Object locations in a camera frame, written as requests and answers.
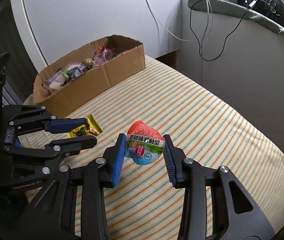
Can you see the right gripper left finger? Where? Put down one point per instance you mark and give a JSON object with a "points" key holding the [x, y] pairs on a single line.
{"points": [[114, 157]]}

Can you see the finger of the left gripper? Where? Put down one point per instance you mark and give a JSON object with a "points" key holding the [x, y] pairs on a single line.
{"points": [[71, 146], [64, 125]]}

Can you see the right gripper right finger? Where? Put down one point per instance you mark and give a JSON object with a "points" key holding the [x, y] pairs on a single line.
{"points": [[174, 157]]}

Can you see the yellow snack packet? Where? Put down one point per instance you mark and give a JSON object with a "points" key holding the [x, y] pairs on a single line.
{"points": [[90, 127]]}

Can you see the red blue jelly cup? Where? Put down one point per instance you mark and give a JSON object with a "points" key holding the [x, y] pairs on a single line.
{"points": [[144, 144]]}

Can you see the clear red-printed snack bag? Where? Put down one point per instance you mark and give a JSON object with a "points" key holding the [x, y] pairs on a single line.
{"points": [[102, 55]]}

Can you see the black silver snack packet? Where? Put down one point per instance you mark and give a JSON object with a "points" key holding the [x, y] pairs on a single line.
{"points": [[75, 72]]}

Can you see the cardboard box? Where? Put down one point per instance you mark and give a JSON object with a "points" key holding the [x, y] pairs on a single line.
{"points": [[130, 59]]}

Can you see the pink packet in box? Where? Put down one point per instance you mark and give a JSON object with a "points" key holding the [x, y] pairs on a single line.
{"points": [[59, 79]]}

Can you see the striped cream tablecloth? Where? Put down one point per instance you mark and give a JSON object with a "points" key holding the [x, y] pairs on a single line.
{"points": [[144, 205]]}

